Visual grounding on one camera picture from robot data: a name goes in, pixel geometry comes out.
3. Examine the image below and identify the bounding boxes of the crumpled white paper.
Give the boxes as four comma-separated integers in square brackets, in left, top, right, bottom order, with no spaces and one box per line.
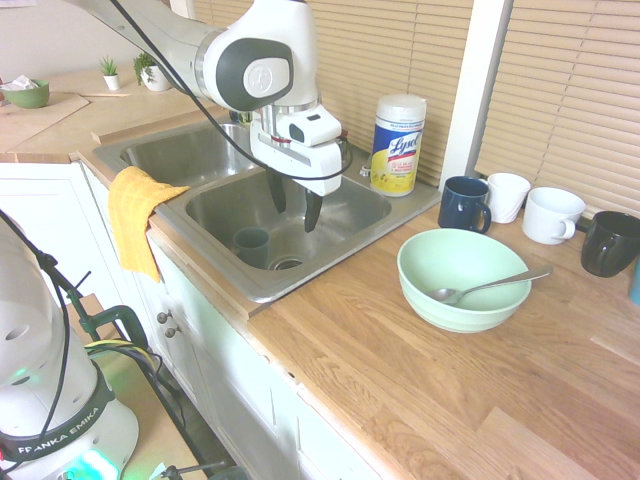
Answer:
[0,74,40,93]

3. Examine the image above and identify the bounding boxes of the metal sink drain strainer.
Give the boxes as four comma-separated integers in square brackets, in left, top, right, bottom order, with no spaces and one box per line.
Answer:
[268,254,305,273]

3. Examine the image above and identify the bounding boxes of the navy blue mug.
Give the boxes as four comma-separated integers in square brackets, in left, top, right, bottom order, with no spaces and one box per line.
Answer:
[437,175,494,235]

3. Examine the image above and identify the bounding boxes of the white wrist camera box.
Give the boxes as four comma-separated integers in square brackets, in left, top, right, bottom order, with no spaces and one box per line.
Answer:
[272,103,344,149]

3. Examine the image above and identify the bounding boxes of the dark green bowl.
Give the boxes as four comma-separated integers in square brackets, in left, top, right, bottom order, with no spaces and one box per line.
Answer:
[1,79,51,110]

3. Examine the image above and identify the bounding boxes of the beige window blind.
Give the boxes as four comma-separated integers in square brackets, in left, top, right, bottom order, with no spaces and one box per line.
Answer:
[474,0,640,219]
[192,0,474,187]

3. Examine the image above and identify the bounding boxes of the light wooden board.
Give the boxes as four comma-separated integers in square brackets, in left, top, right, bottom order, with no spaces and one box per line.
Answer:
[0,91,91,147]

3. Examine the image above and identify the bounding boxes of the white kitchen cabinets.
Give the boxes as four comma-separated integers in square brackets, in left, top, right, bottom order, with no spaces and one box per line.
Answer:
[0,162,384,480]

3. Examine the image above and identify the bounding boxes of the white mug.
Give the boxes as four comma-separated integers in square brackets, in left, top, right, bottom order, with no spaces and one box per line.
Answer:
[521,186,587,246]

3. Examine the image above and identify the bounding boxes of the dark grey cup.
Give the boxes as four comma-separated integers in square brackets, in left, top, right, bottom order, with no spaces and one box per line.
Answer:
[233,227,272,266]

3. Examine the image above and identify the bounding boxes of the Lysol wipes canister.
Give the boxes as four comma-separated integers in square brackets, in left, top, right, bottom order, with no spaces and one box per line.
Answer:
[369,93,428,198]

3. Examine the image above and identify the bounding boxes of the bushy plant in white pot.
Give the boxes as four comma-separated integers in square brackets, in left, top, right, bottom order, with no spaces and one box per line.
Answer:
[132,51,174,93]

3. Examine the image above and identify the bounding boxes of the green metal clamp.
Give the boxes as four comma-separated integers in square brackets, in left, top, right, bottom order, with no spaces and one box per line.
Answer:
[64,269,151,354]

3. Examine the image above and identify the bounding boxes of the yellow dish cloth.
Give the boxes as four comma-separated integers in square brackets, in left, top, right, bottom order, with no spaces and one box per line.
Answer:
[108,166,191,284]

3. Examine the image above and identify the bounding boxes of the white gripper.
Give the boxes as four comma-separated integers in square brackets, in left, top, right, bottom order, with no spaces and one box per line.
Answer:
[249,118,346,234]

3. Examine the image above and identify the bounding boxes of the small plant in white pot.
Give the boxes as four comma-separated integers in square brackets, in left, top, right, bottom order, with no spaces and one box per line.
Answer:
[98,54,122,92]

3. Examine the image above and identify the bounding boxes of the pale green bowl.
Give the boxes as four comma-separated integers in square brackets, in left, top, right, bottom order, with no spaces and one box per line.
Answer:
[396,228,533,335]

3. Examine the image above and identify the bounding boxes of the metal spoon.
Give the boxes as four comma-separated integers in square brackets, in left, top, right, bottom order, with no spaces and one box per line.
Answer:
[428,264,554,305]

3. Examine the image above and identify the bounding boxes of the white ribbed cup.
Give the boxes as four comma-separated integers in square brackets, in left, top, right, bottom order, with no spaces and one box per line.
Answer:
[479,172,532,225]

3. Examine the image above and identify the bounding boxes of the yellow and black cable bundle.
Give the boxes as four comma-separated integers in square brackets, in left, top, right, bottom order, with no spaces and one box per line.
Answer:
[83,339,211,480]

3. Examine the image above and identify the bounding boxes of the black mug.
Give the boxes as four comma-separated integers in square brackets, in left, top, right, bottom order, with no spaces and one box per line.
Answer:
[579,210,640,279]

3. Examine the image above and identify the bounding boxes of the stainless steel double sink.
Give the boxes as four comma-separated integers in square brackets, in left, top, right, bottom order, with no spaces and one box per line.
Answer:
[92,117,444,305]

